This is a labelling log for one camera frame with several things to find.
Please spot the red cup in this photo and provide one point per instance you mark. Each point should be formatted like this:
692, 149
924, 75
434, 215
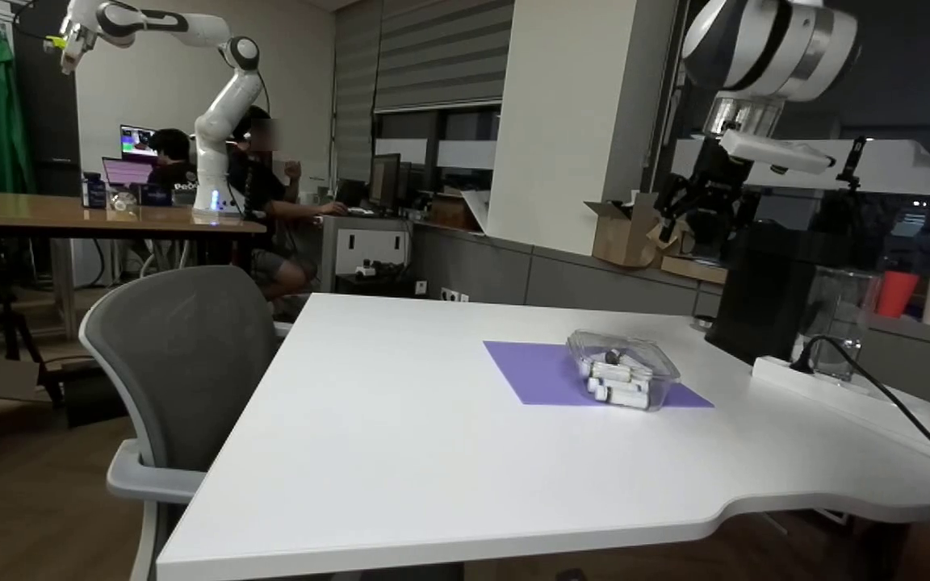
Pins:
896, 292

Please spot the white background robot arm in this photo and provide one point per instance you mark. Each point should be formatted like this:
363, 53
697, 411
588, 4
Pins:
212, 108

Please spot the small clear object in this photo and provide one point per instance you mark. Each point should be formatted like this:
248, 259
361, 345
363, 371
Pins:
120, 202

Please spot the cardboard box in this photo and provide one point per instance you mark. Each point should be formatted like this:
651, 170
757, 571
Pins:
627, 230

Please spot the white power strip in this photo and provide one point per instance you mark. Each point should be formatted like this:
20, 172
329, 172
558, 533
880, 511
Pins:
798, 376

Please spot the wooden table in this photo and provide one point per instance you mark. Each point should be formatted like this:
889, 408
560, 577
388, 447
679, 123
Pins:
78, 217

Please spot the seated person in black shirt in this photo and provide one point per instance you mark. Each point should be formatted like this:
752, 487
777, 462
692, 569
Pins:
266, 193

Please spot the clear plastic container base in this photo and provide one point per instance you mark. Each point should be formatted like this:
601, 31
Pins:
639, 388

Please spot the black tripod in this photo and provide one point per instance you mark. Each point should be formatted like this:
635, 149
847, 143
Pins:
12, 328

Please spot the grey drawer cabinet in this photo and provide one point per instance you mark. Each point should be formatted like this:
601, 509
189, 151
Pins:
367, 249

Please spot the dark-haired seated person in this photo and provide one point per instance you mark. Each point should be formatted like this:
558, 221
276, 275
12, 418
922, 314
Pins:
168, 162

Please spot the computer monitor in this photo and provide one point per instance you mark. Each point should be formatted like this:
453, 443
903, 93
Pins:
137, 141

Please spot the laptop with pink screen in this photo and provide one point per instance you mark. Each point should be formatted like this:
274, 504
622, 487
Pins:
127, 172

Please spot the purple mat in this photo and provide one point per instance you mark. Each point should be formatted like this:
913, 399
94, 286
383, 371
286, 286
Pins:
536, 371

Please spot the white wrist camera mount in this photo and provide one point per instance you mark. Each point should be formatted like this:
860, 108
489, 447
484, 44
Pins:
777, 149

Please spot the clear plastic cup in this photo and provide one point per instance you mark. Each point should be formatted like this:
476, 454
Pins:
838, 318

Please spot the white items inside container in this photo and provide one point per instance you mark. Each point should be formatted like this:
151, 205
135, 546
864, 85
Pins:
613, 379

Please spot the grey mesh office chair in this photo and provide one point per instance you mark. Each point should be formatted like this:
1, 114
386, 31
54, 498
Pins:
180, 356

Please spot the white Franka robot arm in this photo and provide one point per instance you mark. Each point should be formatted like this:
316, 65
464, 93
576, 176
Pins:
782, 49

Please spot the grey window blinds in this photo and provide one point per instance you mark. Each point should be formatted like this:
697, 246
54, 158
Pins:
434, 53

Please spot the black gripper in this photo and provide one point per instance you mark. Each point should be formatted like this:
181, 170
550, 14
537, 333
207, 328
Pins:
716, 185

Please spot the clear plastic container lid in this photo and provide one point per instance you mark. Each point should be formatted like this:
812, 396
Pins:
622, 348

